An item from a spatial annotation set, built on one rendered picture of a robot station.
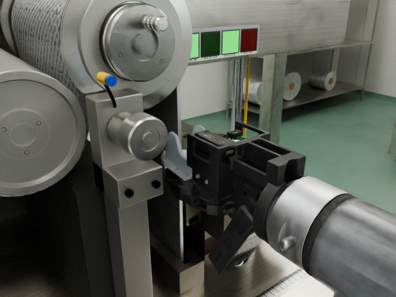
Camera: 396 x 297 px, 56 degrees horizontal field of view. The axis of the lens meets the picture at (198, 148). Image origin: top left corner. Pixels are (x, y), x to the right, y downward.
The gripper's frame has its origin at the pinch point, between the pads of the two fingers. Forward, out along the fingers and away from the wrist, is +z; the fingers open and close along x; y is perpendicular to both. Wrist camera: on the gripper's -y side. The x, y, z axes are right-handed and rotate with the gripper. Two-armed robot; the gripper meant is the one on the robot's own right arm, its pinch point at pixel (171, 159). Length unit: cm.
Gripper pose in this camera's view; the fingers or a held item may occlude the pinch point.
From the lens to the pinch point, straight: 49.9
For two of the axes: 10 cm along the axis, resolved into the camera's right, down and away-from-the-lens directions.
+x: -8.0, 2.4, -5.5
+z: -6.0, -3.2, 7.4
